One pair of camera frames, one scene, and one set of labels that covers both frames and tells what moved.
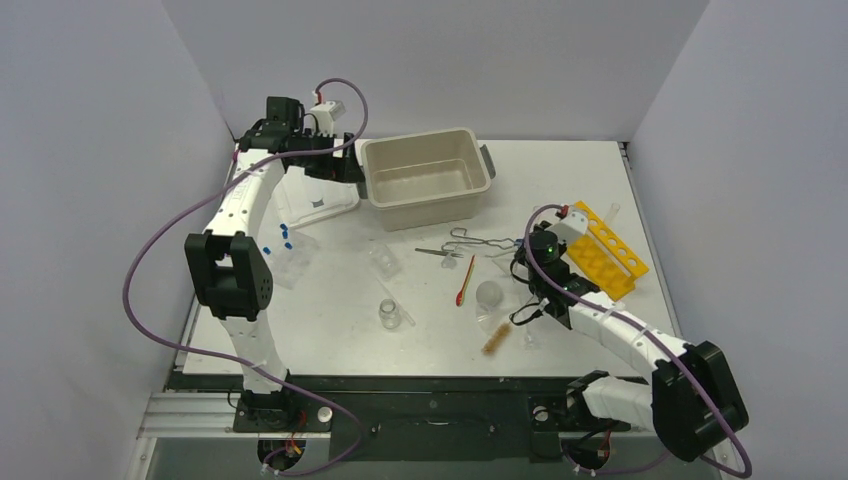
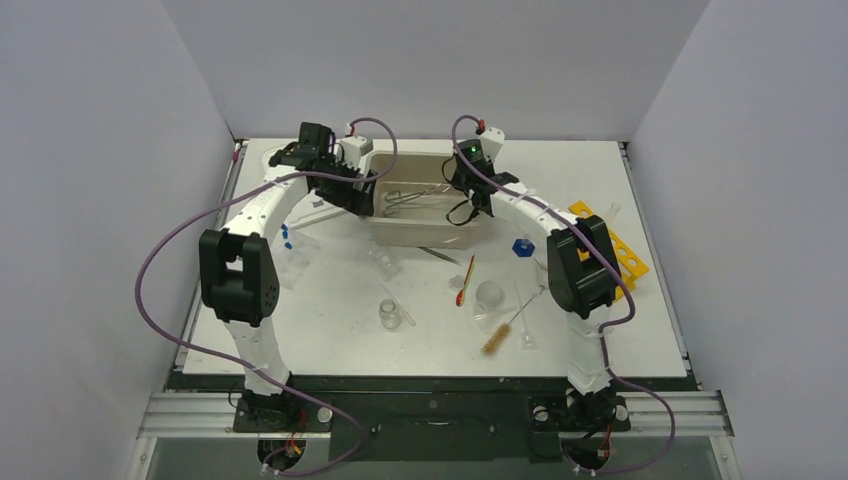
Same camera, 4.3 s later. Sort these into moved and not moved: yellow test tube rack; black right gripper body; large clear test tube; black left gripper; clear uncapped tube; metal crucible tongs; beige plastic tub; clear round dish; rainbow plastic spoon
Moved: metal crucible tongs; beige plastic tub; black right gripper body
Not moved: yellow test tube rack; large clear test tube; black left gripper; rainbow plastic spoon; clear uncapped tube; clear round dish
